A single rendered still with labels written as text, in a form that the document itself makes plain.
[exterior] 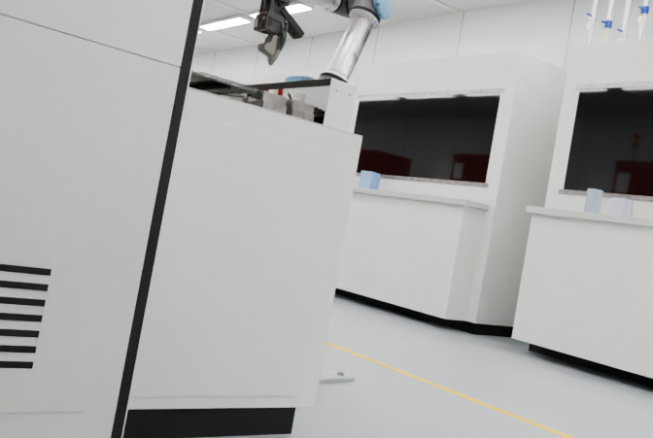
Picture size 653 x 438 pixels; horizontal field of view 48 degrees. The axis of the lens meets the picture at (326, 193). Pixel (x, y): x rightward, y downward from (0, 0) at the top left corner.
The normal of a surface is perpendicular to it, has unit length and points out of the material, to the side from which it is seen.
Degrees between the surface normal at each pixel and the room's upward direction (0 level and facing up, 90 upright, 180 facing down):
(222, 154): 90
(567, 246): 90
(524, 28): 90
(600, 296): 90
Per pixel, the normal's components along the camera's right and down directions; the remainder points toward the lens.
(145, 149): 0.60, 0.07
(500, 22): -0.78, -0.17
